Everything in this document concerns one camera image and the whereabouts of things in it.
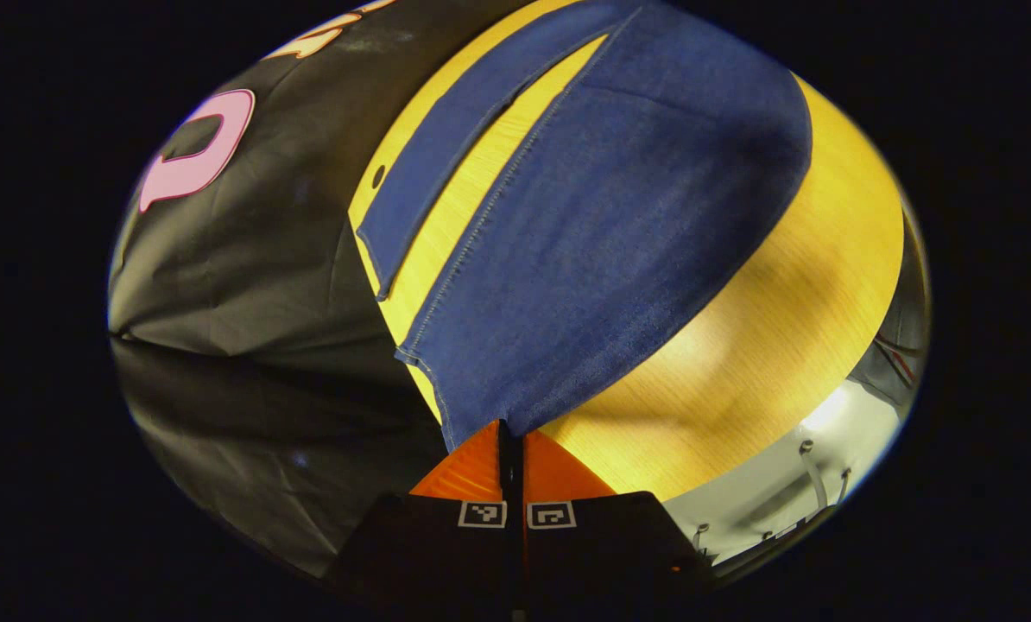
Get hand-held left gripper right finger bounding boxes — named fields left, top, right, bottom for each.
left=512, top=429, right=717, bottom=614

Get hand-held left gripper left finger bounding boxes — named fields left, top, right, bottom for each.
left=324, top=420, right=518, bottom=616

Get blue denim jeans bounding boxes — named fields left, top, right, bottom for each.
left=356, top=0, right=814, bottom=454

